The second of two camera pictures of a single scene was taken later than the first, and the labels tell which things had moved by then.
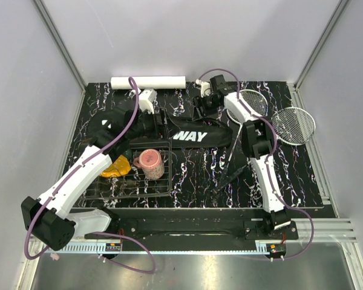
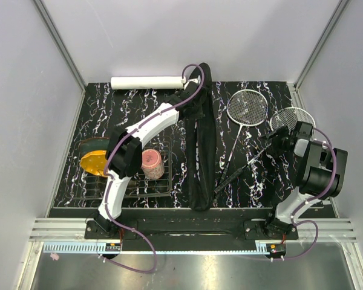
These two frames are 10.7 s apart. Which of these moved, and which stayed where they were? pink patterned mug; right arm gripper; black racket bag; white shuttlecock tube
Moved: black racket bag; right arm gripper
Stayed: white shuttlecock tube; pink patterned mug
